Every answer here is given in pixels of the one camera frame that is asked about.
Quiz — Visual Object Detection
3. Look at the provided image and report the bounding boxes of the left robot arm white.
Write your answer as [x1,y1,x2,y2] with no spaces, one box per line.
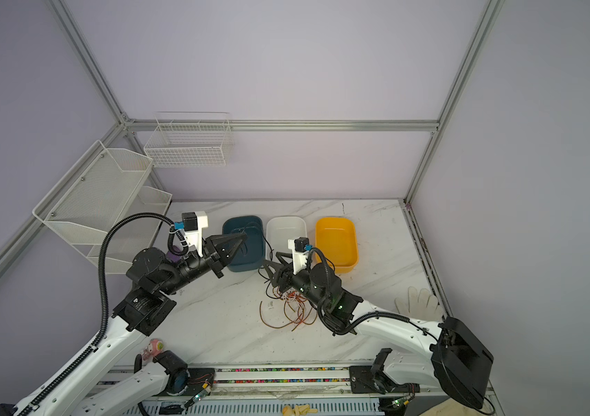
[0,213,247,415]

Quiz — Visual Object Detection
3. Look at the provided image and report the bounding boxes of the teal plastic bin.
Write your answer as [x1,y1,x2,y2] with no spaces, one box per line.
[222,215,265,273]

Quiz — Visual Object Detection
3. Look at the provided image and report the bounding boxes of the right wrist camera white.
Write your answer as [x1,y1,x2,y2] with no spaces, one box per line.
[288,237,312,275]

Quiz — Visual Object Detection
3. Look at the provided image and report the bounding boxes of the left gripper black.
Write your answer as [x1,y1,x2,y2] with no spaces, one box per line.
[159,231,246,297]

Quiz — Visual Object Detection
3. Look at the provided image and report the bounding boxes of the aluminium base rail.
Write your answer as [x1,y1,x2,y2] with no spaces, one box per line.
[63,361,488,416]

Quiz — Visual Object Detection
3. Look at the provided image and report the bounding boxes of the white wire basket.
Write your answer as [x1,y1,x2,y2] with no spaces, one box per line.
[143,112,234,168]

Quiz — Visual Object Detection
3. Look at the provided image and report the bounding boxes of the white work glove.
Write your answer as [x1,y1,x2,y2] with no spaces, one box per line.
[395,287,445,322]

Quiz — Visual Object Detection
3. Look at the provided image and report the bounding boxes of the pink small toy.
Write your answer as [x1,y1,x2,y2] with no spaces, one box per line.
[141,339,165,362]

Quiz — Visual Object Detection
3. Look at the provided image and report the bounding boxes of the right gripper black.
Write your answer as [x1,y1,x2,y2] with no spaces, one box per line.
[260,251,329,310]

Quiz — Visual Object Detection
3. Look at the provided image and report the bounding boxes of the red orange cables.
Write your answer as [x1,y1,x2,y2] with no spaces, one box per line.
[265,283,322,331]

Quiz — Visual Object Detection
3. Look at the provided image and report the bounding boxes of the white plastic bin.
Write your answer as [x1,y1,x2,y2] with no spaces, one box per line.
[265,216,308,258]

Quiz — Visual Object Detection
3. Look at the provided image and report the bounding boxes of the yellow plastic bin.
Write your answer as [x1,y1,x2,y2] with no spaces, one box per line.
[315,217,359,274]

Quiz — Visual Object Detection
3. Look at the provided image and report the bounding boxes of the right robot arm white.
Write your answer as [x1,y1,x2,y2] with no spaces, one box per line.
[263,248,494,413]

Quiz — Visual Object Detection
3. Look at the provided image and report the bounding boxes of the white mesh two-tier shelf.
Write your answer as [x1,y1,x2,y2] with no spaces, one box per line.
[33,140,172,265]

